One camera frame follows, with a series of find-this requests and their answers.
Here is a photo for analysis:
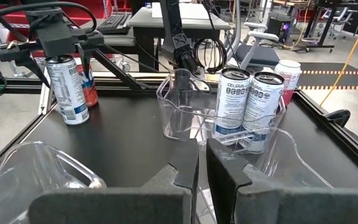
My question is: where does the white Celsius energy drink can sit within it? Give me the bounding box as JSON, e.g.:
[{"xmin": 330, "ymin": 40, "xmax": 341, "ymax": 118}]
[
  {"xmin": 211, "ymin": 67, "xmax": 252, "ymax": 146},
  {"xmin": 239, "ymin": 71, "xmax": 285, "ymax": 155},
  {"xmin": 44, "ymin": 55, "xmax": 90, "ymax": 126}
]

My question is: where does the grey desk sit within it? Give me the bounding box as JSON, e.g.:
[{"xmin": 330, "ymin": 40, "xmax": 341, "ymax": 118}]
[{"xmin": 127, "ymin": 2, "xmax": 232, "ymax": 74}]

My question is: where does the red Fanta strawberry can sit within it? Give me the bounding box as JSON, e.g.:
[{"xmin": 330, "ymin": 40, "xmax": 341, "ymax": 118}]
[{"xmin": 76, "ymin": 63, "xmax": 99, "ymax": 108}]

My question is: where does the white red sparkling water can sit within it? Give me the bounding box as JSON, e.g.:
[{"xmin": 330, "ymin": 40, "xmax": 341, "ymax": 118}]
[{"xmin": 273, "ymin": 59, "xmax": 303, "ymax": 106}]

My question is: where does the yellow cable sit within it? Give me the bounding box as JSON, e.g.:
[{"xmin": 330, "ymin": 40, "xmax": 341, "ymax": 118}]
[{"xmin": 318, "ymin": 0, "xmax": 358, "ymax": 108}]

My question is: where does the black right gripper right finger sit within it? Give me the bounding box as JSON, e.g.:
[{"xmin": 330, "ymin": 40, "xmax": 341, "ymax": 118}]
[{"xmin": 205, "ymin": 138, "xmax": 358, "ymax": 224}]

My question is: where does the white-framed office chair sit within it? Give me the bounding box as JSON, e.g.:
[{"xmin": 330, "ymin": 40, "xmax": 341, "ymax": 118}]
[{"xmin": 225, "ymin": 0, "xmax": 282, "ymax": 72}]

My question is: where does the black table clamp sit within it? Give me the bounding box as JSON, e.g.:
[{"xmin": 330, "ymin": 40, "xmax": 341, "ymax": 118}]
[{"xmin": 323, "ymin": 108, "xmax": 351, "ymax": 128}]

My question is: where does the black keyboard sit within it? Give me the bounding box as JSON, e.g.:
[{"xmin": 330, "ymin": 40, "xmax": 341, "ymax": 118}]
[{"xmin": 96, "ymin": 12, "xmax": 133, "ymax": 35}]

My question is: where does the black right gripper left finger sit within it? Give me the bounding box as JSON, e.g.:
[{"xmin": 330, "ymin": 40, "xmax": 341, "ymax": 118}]
[{"xmin": 28, "ymin": 138, "xmax": 200, "ymax": 224}]

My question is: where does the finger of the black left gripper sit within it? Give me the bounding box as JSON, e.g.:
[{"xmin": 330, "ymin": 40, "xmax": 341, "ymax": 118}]
[
  {"xmin": 14, "ymin": 57, "xmax": 52, "ymax": 90},
  {"xmin": 75, "ymin": 42, "xmax": 93, "ymax": 82}
]

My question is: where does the black orange-striped floor mat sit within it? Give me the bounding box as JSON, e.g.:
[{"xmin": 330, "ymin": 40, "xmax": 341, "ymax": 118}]
[{"xmin": 296, "ymin": 62, "xmax": 358, "ymax": 91}]

